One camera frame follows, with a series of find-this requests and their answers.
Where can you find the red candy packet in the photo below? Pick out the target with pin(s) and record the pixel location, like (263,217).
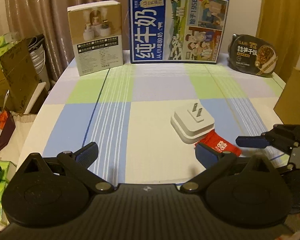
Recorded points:
(222,145)

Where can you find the white flat board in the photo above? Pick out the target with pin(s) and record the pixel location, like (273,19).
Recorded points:
(35,97)

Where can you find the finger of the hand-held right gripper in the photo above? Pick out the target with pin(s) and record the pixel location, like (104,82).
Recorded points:
(252,141)

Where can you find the brown cardboard box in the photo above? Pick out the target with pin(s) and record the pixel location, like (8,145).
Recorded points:
(296,97)

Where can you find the white charger plug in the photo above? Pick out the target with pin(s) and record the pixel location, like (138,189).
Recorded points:
(190,126)

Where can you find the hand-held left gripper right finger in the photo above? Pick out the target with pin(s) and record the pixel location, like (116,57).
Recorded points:
(207,155)

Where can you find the yellow wooden door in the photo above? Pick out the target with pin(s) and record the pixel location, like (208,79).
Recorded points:
(285,17)

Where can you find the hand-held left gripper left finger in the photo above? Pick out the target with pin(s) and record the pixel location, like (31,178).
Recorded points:
(87,153)

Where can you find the brown storage carton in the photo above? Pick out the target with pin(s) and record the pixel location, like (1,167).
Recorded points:
(20,75)

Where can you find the dark brown open box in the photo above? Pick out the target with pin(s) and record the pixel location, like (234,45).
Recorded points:
(3,137)

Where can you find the large blue printed milk box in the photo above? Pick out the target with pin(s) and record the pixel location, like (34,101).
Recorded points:
(177,27)

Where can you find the black instant rice bowl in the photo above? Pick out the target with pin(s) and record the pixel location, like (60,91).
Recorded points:
(252,55)

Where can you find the checkered cloth desktop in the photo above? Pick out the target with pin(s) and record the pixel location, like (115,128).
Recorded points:
(140,120)

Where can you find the striped paper bag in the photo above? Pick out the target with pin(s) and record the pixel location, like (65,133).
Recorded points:
(37,55)

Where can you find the stack of green tissue packs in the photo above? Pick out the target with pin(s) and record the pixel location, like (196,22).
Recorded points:
(5,41)

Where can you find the beige humidifier box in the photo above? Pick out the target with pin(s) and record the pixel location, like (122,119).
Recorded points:
(97,37)

